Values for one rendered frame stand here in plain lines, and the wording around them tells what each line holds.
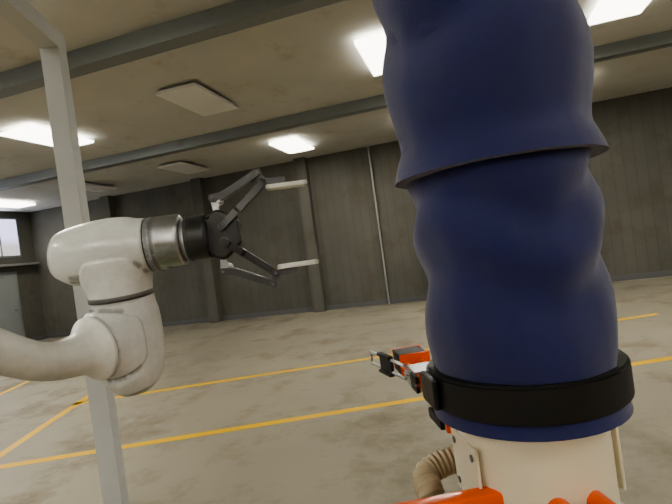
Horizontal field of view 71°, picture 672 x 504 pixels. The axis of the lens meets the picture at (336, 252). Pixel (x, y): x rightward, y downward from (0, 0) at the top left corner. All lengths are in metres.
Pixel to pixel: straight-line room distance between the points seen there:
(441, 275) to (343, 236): 11.46
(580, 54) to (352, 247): 11.45
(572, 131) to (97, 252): 0.66
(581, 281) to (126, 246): 0.63
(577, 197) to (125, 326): 0.65
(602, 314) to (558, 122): 0.20
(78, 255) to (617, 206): 11.64
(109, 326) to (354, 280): 11.28
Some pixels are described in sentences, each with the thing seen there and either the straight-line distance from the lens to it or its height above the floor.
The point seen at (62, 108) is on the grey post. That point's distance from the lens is 3.69.
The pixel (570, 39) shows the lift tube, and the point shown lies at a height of 1.71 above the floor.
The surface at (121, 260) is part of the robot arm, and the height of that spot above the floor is 1.56.
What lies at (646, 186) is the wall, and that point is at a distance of 12.21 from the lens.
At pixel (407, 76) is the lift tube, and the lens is 0.54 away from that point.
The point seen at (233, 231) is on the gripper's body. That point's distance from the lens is 0.80.
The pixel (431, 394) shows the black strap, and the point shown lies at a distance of 0.57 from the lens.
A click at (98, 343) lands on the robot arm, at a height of 1.44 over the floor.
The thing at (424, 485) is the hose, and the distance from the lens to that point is 0.77.
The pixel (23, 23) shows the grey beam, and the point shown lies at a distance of 3.59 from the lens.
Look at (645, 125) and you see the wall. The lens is 12.37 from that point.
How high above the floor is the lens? 1.53
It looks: level
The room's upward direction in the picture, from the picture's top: 8 degrees counter-clockwise
